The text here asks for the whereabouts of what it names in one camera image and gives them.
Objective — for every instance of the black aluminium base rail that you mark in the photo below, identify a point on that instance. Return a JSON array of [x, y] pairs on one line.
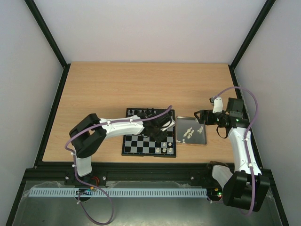
[[194, 174]]

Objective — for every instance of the white slotted cable duct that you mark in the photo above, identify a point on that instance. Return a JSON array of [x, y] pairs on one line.
[[120, 192]]

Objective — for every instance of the white king in tray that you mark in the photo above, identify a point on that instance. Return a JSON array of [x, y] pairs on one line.
[[187, 132]]

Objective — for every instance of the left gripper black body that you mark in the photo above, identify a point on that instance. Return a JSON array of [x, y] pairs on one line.
[[158, 138]]

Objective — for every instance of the metal tray wooden rim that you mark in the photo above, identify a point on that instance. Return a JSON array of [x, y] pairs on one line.
[[197, 135]]

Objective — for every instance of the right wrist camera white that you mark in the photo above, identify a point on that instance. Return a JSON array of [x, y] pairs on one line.
[[217, 104]]

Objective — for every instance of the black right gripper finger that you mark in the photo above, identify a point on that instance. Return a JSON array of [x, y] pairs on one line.
[[200, 113], [199, 119]]

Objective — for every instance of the purple cable floor loop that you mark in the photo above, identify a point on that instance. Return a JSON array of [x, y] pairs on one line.
[[98, 211]]

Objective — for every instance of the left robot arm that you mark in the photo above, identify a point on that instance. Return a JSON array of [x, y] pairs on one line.
[[87, 136]]

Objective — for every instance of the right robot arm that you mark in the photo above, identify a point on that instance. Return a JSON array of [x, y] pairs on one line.
[[246, 187]]

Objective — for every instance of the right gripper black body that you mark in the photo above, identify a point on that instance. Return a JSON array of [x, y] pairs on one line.
[[206, 117]]

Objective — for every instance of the black frame post left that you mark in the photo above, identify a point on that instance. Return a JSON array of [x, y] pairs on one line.
[[46, 31]]

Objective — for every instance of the black frame post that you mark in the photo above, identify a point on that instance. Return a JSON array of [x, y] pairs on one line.
[[46, 31], [252, 32]]

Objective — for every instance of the black frame post right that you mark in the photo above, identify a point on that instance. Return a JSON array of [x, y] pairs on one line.
[[252, 32]]

